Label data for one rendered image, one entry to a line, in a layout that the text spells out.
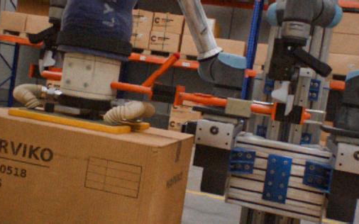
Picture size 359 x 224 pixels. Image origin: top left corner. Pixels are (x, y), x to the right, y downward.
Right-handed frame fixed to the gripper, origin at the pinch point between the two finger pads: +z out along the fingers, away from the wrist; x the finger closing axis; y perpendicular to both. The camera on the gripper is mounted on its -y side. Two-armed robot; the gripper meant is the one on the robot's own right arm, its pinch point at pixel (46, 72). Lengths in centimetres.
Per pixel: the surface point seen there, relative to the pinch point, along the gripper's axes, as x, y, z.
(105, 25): -35, 36, -17
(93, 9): -36, 32, -20
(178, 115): 688, -98, 54
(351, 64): 686, 193, -88
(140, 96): 812, -220, 34
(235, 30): 817, -31, -140
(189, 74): 818, -116, -32
